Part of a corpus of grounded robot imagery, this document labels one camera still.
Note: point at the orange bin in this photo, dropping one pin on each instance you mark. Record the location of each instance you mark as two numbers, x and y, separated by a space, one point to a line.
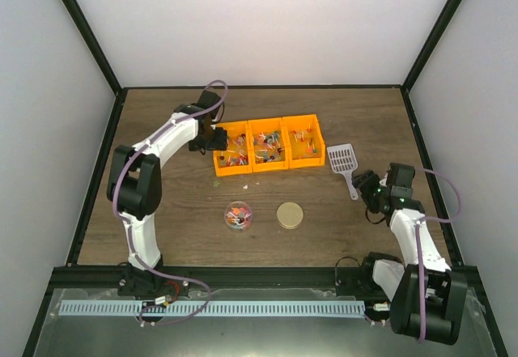
305 144
269 145
238 157

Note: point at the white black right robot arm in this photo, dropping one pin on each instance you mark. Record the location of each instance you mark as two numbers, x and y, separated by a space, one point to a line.
426 296

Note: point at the clear glass jar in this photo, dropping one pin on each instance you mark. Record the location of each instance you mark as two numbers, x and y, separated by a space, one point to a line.
238 216

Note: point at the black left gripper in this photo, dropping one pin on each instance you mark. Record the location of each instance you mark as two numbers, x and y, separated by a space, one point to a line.
218 143

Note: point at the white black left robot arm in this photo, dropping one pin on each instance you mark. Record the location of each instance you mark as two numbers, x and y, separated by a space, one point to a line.
135 186

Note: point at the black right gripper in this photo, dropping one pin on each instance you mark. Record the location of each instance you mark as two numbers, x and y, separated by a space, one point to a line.
364 182

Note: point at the gold round jar lid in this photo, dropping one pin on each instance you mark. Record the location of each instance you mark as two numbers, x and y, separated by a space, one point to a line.
290 215

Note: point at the white slotted plastic scoop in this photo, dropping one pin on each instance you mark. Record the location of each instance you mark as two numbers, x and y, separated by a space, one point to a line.
343 161

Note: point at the light blue slotted cable duct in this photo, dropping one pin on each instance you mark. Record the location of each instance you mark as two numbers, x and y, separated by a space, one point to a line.
114 308

